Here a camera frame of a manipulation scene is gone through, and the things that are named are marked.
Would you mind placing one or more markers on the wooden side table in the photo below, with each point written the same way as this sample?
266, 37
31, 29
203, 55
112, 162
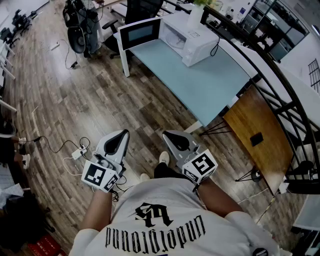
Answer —
257, 120

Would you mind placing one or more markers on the red box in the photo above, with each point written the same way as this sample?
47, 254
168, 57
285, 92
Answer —
45, 246

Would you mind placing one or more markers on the white vase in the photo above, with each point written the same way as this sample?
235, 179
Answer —
195, 17

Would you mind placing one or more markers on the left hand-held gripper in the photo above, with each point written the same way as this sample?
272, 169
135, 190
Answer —
100, 173

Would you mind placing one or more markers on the blue-bordered label sticker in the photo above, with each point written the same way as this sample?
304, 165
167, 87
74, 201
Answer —
196, 35

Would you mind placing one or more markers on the person's left forearm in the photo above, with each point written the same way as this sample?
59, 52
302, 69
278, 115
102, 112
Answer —
97, 212

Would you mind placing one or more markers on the black bulky equipment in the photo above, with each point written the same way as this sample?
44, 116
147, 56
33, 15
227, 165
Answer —
76, 37

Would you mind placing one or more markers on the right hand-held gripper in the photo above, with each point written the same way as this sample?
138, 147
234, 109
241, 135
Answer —
200, 166

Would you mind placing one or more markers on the black office chair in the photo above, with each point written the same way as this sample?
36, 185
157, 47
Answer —
7, 36
140, 11
22, 21

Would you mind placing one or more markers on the person's black trousers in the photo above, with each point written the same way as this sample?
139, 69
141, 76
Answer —
166, 171

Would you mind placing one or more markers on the white microwave oven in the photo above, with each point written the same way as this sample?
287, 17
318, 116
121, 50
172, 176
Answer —
200, 42

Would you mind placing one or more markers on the white power strip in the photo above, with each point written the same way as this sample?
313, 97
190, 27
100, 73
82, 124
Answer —
79, 153
55, 46

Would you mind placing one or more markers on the white paper sheet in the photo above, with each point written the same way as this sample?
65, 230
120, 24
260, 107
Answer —
11, 193

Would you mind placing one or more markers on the black bag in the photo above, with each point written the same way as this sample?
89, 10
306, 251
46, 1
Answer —
22, 220

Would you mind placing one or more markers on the white cabinet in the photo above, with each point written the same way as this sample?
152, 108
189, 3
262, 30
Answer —
308, 215

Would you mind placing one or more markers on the person's beige shoe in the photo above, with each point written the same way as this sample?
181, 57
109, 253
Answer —
145, 177
164, 157

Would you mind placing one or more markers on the white printed t-shirt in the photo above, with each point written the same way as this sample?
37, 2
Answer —
175, 200

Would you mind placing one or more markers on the white desk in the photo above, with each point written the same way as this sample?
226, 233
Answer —
6, 65

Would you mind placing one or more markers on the white warning sticker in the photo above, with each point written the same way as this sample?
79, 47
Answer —
191, 33

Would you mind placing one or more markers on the black rectangular pad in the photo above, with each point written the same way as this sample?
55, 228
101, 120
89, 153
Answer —
256, 139

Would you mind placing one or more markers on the person's right forearm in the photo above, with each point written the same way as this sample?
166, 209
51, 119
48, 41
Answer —
217, 200

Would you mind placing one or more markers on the round clear glass dish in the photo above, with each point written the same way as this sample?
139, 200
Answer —
176, 40

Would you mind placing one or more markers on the person's right beige shoe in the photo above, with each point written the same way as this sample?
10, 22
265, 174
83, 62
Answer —
164, 157

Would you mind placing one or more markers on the black-framed glass partition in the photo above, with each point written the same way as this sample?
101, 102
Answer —
280, 22

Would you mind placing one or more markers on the person's left beige shoe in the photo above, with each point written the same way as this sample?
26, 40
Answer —
145, 177

